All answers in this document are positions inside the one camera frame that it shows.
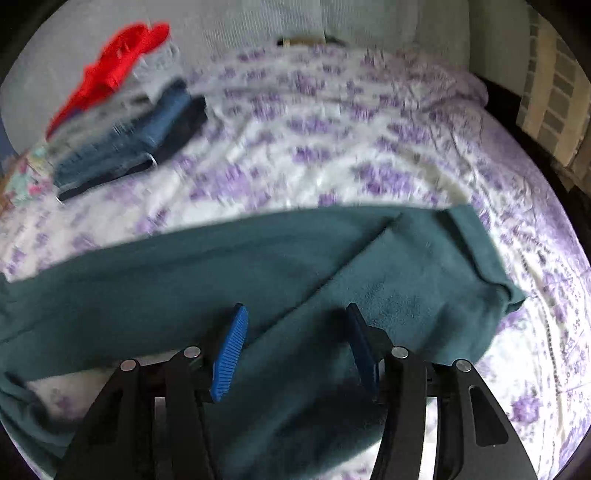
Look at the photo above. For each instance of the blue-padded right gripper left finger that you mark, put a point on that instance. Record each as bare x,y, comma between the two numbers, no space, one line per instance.
227,353

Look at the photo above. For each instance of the light grey lace headboard cover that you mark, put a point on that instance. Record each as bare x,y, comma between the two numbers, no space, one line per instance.
45,45

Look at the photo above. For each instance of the purple floral bed sheet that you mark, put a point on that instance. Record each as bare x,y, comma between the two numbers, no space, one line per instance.
305,128

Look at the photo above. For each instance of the red folded garment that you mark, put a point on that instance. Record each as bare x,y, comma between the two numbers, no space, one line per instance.
104,77

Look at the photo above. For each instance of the teal fleece pants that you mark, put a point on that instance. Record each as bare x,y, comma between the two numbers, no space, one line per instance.
432,279

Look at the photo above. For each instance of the beige checked curtain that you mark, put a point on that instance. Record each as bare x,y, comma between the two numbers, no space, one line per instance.
555,106

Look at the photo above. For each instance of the blue folded jeans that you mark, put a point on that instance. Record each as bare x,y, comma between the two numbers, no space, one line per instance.
126,143

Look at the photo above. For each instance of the floral turquoise folded blanket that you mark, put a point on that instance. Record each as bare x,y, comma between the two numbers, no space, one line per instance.
29,177

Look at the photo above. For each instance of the dark navy folded pants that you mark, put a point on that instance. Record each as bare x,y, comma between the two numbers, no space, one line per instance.
183,129

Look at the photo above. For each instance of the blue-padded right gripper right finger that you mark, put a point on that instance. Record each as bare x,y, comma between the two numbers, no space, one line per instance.
371,346

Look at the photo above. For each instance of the grey folded garment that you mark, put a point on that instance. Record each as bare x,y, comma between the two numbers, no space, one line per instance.
140,91

